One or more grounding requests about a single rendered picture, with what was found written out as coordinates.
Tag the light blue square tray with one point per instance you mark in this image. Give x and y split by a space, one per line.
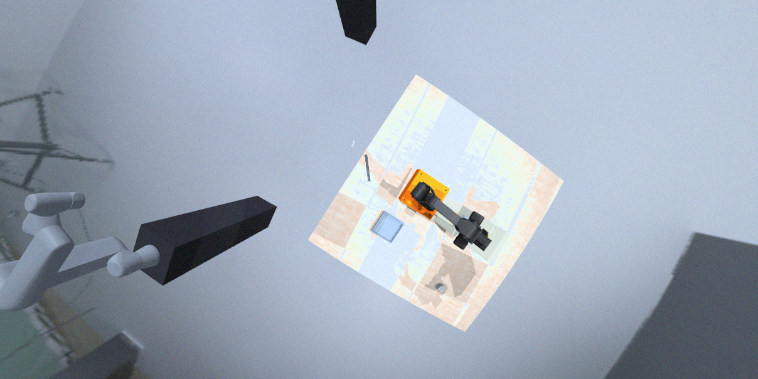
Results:
387 227

